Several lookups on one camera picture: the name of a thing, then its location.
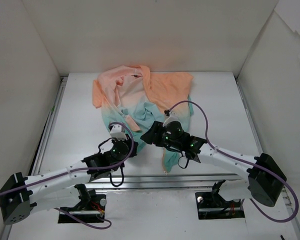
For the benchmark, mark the aluminium table edge rail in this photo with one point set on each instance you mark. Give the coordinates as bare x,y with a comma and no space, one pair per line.
162,182

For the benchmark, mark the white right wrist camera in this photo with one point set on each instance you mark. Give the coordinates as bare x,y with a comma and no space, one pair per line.
170,117

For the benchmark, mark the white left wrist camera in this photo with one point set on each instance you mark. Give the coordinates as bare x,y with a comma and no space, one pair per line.
118,131

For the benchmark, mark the orange and teal jacket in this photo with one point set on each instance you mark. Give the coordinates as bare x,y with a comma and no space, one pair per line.
137,97

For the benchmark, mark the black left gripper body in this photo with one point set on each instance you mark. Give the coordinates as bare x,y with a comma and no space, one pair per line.
133,149

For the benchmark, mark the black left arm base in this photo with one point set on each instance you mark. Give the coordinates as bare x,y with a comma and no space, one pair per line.
89,209

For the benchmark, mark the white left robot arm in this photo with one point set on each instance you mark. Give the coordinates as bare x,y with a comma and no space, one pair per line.
21,196

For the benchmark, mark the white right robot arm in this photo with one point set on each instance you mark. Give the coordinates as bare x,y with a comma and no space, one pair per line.
259,171

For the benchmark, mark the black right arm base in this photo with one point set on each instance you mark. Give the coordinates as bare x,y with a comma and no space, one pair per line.
211,206

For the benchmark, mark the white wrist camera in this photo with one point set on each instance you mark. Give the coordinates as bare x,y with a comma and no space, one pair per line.
170,117
118,131

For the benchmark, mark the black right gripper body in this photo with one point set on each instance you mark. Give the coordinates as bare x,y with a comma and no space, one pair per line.
153,135

